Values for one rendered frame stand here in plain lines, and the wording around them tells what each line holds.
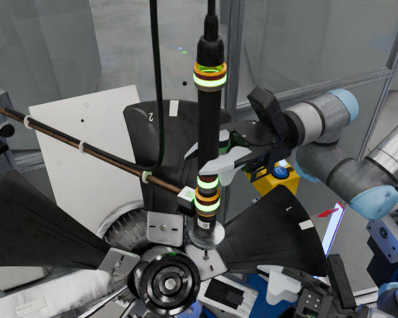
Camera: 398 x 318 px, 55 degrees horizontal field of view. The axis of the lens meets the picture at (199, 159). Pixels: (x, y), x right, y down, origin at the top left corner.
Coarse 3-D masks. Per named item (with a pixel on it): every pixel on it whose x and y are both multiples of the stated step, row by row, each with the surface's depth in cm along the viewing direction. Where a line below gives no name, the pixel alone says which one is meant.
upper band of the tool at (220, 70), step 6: (198, 66) 52; (204, 66) 53; (216, 66) 53; (222, 66) 52; (198, 72) 49; (204, 72) 49; (210, 72) 53; (216, 72) 49; (222, 72) 49; (198, 78) 50; (222, 78) 50; (198, 84) 50
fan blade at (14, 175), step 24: (0, 192) 64; (24, 192) 64; (0, 216) 66; (24, 216) 66; (48, 216) 66; (0, 240) 68; (24, 240) 68; (48, 240) 68; (72, 240) 69; (96, 240) 69; (0, 264) 72; (24, 264) 73; (48, 264) 74; (72, 264) 74; (96, 264) 74
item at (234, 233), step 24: (288, 192) 90; (240, 216) 86; (264, 216) 86; (288, 216) 86; (240, 240) 82; (264, 240) 82; (288, 240) 83; (312, 240) 84; (240, 264) 78; (264, 264) 79; (288, 264) 80; (312, 264) 81
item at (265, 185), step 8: (280, 160) 119; (248, 176) 125; (256, 176) 119; (272, 176) 114; (288, 176) 114; (296, 176) 114; (256, 184) 121; (264, 184) 116; (272, 184) 111; (288, 184) 114; (296, 184) 116; (264, 192) 117
